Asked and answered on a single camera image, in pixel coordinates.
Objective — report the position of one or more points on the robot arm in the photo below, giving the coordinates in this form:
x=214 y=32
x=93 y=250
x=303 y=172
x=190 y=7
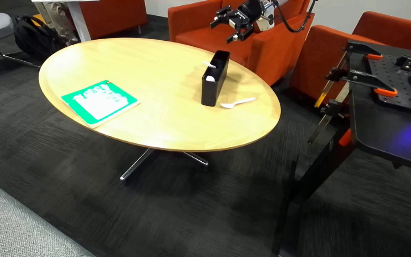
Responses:
x=267 y=10

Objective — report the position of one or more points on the green book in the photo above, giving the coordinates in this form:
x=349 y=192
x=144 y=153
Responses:
x=100 y=101

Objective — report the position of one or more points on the white table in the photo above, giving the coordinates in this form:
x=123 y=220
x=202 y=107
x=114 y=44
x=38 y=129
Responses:
x=79 y=21

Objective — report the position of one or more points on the black backpack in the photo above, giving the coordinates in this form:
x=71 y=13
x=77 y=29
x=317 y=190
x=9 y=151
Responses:
x=36 y=37

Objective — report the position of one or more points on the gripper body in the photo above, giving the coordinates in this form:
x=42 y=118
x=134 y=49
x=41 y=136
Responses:
x=250 y=10

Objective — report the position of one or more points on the black box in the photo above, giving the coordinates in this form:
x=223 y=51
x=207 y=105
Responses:
x=211 y=91

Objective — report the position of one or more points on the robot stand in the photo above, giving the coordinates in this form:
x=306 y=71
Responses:
x=380 y=125

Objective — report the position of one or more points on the black bar clamp orange tips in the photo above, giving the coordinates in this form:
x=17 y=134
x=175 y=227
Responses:
x=359 y=48
x=366 y=78

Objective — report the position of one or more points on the person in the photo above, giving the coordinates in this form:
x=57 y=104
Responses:
x=57 y=18

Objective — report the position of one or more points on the orange armchair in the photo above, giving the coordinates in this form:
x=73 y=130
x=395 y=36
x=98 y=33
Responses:
x=269 y=53
x=112 y=16
x=319 y=60

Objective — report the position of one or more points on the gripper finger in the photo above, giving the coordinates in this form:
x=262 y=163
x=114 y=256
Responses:
x=243 y=33
x=225 y=14

